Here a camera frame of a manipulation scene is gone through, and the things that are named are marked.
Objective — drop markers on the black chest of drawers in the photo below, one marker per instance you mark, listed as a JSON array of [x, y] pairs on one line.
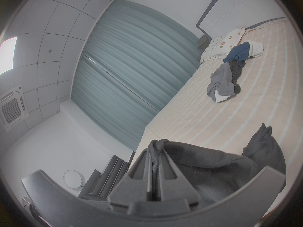
[[106, 178]]

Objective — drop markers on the ceiling light panel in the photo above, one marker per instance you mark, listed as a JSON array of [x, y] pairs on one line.
[[8, 55]]

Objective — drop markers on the black T-shirt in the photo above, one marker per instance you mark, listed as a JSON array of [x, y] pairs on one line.
[[213, 169]]

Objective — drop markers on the ceiling air conditioner vent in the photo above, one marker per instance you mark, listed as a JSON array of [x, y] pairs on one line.
[[13, 110]]

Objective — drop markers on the white round mirror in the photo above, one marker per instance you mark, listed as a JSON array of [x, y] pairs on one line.
[[73, 180]]

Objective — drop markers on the white printed pillow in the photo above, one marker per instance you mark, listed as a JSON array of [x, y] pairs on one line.
[[220, 46]]

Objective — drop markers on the bed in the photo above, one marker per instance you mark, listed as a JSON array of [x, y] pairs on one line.
[[213, 126]]

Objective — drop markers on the pile of clothes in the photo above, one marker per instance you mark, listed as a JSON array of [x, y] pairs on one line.
[[222, 79]]

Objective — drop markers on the blue-green curtain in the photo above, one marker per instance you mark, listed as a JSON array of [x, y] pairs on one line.
[[142, 44], [106, 103]]

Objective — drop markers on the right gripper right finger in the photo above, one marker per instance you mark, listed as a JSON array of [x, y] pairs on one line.
[[175, 185]]

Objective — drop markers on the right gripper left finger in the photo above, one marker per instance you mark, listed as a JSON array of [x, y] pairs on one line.
[[135, 183]]

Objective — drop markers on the grey bedside table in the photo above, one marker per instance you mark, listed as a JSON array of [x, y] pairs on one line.
[[203, 42]]

